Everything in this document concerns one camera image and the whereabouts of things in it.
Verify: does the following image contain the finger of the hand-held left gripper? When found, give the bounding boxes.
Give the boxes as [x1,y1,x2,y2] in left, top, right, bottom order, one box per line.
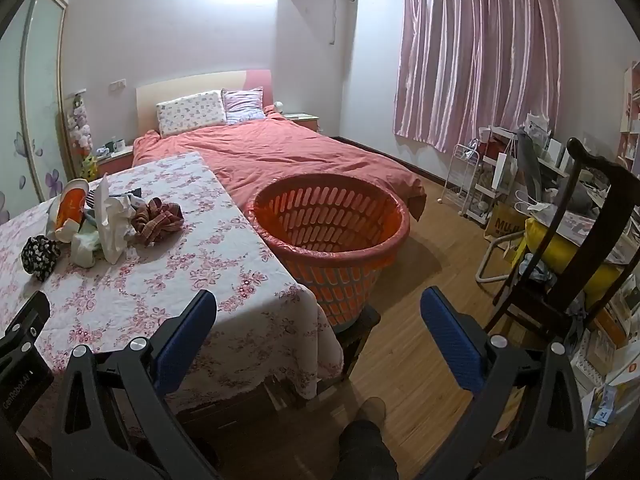
[0,291,51,361]

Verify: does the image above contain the black patterned cloth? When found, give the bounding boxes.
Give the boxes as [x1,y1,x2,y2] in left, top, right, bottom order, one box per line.
[21,236,62,282]

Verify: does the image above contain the white tube frame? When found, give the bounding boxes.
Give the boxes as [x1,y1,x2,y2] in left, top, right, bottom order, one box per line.
[474,236,527,286]

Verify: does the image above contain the wardrobe with purple flowers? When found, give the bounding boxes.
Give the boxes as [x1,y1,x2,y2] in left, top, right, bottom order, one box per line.
[0,0,68,226]

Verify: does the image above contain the white plastic bag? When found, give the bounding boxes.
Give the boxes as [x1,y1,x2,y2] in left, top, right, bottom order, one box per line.
[94,174,137,265]

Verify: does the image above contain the dark wooden chair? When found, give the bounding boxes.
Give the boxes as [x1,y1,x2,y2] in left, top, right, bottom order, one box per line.
[482,137,640,343]

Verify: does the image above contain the blue and white garment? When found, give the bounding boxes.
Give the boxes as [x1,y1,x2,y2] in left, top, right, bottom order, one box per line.
[69,220,102,267]

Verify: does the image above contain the red duvet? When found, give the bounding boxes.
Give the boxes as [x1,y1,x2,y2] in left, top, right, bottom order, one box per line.
[132,104,427,221]

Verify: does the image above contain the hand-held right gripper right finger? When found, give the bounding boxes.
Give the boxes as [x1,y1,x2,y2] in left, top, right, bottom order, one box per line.
[421,286,587,480]

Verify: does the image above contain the striped pink pillow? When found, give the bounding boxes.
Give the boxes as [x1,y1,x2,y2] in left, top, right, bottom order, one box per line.
[221,87,267,125]

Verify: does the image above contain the bed with pink headboard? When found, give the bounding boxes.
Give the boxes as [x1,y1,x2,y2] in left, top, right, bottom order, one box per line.
[131,70,427,221]

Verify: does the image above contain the brown paper bag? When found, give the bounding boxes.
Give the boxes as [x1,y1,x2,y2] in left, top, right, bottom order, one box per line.
[482,200,529,242]

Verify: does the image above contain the white orange cardboard box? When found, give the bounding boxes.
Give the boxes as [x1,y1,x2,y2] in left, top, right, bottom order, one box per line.
[570,305,640,393]

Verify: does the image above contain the red plaid cloth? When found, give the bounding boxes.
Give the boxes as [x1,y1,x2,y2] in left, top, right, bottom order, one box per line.
[131,197,184,247]

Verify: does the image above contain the person's leg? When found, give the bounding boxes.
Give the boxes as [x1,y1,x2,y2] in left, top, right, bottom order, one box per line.
[339,396,399,480]

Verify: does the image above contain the pink nightstand with clutter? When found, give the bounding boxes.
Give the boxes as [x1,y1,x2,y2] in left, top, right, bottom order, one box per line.
[94,137,135,177]

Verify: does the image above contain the floral pink tablecloth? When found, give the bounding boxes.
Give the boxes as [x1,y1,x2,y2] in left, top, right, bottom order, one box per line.
[0,152,346,401]

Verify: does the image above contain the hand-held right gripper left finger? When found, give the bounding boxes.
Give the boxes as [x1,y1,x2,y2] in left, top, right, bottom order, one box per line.
[52,289,217,480]

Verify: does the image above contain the orange plastic laundry basket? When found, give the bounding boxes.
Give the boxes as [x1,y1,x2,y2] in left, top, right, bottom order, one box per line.
[248,174,412,331]

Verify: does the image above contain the yellow cushion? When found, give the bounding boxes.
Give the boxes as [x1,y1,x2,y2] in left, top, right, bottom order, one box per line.
[514,217,627,311]

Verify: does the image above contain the floral white pillow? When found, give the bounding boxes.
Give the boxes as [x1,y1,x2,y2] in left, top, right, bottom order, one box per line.
[156,90,228,138]

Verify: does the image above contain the pink curtain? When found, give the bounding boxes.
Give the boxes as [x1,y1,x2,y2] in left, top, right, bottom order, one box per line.
[392,0,563,153]

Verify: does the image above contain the white rolling cart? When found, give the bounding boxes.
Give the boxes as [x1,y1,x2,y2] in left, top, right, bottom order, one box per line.
[442,127,522,224]

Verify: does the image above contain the dark wooden stool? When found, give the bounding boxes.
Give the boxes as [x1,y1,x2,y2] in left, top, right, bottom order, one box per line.
[327,305,382,382]

